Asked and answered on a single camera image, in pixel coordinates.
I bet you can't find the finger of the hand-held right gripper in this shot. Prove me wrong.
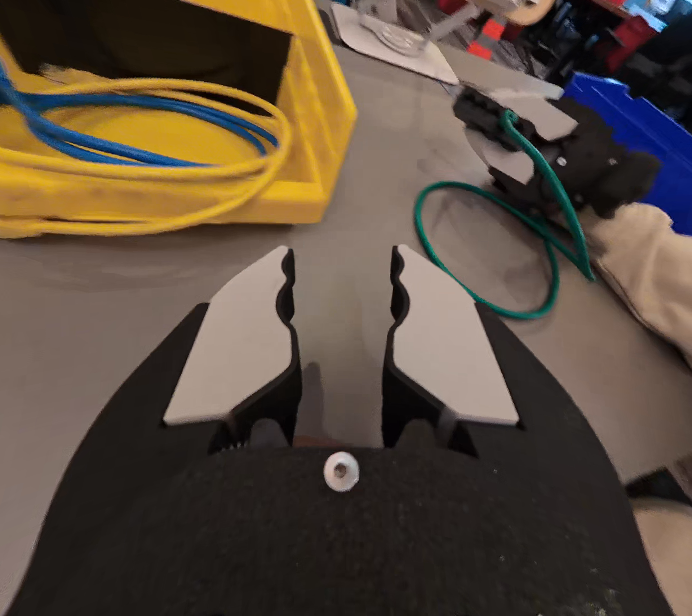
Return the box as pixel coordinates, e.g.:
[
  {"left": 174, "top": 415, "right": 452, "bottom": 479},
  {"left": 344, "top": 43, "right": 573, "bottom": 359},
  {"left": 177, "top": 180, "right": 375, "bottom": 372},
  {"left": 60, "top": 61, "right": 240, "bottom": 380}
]
[
  {"left": 469, "top": 133, "right": 536, "bottom": 185},
  {"left": 489, "top": 86, "right": 580, "bottom": 141}
]

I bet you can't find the person's beige sweatshirt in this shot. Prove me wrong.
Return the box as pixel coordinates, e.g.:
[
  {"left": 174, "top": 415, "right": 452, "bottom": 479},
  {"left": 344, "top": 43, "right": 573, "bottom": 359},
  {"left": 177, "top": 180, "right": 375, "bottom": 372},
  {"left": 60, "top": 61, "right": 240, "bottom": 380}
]
[{"left": 627, "top": 497, "right": 692, "bottom": 616}]

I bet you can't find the blue plastic bin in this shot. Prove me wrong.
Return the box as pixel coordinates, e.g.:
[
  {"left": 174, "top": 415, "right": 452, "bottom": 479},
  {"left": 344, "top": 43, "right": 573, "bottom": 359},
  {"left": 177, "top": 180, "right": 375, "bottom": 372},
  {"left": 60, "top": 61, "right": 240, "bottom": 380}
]
[{"left": 562, "top": 71, "right": 692, "bottom": 237}]

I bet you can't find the yellow plastic bin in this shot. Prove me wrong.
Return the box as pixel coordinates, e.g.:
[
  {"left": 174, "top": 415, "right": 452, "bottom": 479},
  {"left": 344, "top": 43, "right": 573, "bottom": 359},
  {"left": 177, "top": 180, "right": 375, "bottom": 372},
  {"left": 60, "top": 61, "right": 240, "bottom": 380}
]
[{"left": 0, "top": 0, "right": 358, "bottom": 239}]

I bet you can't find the person's right forearm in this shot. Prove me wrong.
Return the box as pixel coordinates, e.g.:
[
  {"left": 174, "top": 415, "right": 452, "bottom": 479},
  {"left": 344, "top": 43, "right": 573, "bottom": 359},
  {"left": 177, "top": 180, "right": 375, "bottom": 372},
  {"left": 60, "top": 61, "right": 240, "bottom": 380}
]
[{"left": 584, "top": 204, "right": 692, "bottom": 369}]

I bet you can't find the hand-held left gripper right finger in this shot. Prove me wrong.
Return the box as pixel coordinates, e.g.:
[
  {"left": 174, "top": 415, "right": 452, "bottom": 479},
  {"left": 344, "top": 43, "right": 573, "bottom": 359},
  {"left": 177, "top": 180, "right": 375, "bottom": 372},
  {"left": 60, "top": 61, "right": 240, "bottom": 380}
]
[{"left": 382, "top": 244, "right": 520, "bottom": 449}]

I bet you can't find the blue ethernet cable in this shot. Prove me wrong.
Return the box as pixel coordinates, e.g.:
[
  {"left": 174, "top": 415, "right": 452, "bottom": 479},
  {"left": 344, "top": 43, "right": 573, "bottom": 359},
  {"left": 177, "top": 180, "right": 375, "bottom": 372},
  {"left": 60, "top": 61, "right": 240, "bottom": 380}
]
[{"left": 0, "top": 59, "right": 280, "bottom": 169}]

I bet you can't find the black yellow-bin divider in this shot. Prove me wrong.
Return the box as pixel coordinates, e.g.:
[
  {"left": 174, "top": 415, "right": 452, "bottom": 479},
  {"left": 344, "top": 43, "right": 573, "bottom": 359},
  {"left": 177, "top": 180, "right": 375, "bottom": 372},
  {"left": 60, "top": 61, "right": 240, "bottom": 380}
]
[{"left": 0, "top": 0, "right": 293, "bottom": 103}]

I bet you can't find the yellow ethernet cable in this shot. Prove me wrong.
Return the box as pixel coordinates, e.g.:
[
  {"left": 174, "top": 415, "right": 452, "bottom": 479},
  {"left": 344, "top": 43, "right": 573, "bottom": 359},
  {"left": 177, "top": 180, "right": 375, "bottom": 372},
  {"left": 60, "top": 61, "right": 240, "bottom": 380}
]
[{"left": 0, "top": 78, "right": 293, "bottom": 237}]

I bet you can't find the orange reflective barrier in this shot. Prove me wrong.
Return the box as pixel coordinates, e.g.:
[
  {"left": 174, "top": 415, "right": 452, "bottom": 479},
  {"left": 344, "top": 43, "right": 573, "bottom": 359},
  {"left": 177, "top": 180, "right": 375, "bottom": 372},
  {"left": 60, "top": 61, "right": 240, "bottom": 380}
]
[{"left": 467, "top": 18, "right": 505, "bottom": 61}]

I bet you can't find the green ethernet cable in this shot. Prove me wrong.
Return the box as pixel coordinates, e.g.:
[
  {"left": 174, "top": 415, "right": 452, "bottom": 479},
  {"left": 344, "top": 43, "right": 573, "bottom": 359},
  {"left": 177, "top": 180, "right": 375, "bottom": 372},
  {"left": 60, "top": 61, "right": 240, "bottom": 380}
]
[{"left": 414, "top": 109, "right": 596, "bottom": 320}]

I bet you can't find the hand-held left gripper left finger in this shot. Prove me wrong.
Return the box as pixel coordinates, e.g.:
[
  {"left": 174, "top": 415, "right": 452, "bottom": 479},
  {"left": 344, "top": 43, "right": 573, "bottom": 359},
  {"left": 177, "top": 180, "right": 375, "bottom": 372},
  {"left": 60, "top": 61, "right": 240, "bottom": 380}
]
[{"left": 163, "top": 245, "right": 301, "bottom": 448}]

